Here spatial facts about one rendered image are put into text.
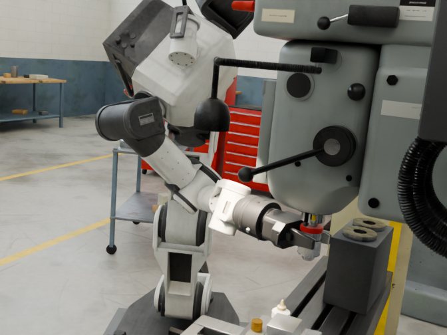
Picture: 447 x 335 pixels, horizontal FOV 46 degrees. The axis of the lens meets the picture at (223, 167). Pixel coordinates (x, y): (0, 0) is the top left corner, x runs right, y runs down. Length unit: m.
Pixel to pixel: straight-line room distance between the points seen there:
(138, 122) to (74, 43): 10.53
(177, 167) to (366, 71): 0.65
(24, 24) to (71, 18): 1.29
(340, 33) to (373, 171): 0.24
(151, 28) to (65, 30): 10.19
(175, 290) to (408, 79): 1.29
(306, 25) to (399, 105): 0.20
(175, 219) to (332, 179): 0.89
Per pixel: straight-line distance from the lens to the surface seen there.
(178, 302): 1.97
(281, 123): 0.97
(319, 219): 1.06
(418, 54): 0.90
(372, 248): 1.39
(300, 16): 0.94
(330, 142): 0.91
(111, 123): 1.35
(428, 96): 0.64
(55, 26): 11.40
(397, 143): 0.90
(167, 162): 1.39
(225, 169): 6.31
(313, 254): 1.09
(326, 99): 0.94
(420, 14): 0.90
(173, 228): 1.76
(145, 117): 1.32
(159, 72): 1.37
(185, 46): 1.27
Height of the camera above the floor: 1.59
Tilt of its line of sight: 12 degrees down
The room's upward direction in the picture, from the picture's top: 5 degrees clockwise
